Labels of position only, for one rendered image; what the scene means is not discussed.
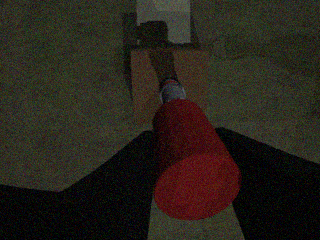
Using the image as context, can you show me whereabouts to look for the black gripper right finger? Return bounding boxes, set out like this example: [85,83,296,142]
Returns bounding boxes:
[215,127,320,240]

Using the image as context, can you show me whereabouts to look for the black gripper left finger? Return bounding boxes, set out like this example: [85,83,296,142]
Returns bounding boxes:
[0,129,155,240]

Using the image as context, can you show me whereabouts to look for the red cylinder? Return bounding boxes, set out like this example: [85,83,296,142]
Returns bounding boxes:
[153,99,243,221]

